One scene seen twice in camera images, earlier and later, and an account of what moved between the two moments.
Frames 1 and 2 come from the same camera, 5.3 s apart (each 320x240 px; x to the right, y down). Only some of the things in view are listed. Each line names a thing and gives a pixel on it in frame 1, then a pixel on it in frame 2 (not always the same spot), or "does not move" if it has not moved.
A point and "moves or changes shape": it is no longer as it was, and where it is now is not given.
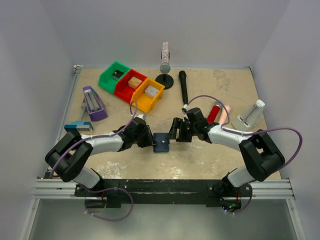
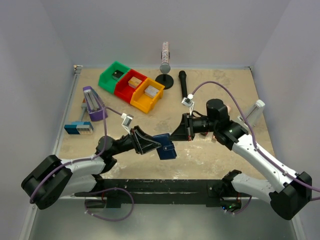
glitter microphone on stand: [165, 67] does not move
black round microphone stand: [166, 80] does not move
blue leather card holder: [162, 145] moves or changes shape
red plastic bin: [122, 89] does not move
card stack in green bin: [117, 74] does not move
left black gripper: [150, 140] -> [143, 143]
